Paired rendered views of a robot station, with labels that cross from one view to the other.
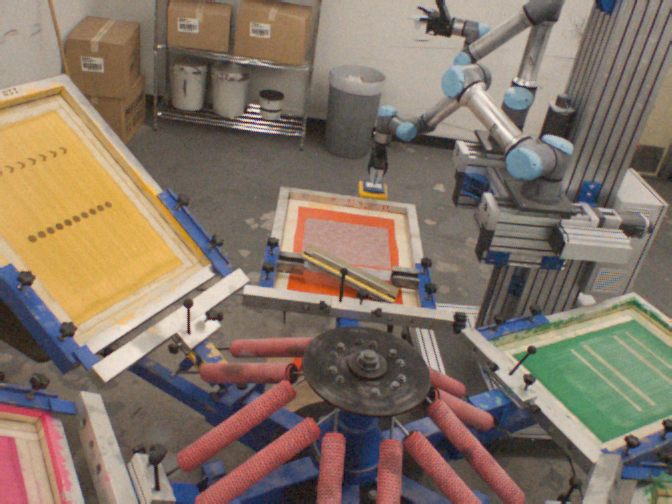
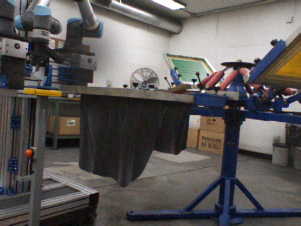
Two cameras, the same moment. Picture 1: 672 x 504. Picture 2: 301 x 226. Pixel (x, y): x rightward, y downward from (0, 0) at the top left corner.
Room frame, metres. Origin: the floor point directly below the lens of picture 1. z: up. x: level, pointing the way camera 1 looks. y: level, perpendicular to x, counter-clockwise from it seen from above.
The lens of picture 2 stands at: (3.35, 1.28, 0.94)
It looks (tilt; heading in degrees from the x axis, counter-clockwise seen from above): 3 degrees down; 229
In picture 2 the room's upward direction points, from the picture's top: 5 degrees clockwise
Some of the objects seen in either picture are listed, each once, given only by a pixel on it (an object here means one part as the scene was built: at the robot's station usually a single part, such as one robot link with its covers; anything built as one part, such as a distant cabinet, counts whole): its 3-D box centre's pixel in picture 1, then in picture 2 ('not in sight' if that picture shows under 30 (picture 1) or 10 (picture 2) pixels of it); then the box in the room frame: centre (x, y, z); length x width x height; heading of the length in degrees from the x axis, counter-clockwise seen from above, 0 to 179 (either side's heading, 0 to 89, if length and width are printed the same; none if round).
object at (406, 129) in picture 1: (404, 128); (48, 25); (2.79, -0.20, 1.28); 0.11 x 0.11 x 0.08; 43
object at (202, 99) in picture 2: (268, 271); (208, 100); (2.00, 0.22, 0.97); 0.30 x 0.05 x 0.07; 4
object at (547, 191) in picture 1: (544, 183); (73, 44); (2.40, -0.73, 1.31); 0.15 x 0.15 x 0.10
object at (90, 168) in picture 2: not in sight; (101, 136); (2.55, -0.02, 0.74); 0.45 x 0.03 x 0.43; 94
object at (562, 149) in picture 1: (552, 155); (76, 27); (2.40, -0.72, 1.42); 0.13 x 0.12 x 0.14; 133
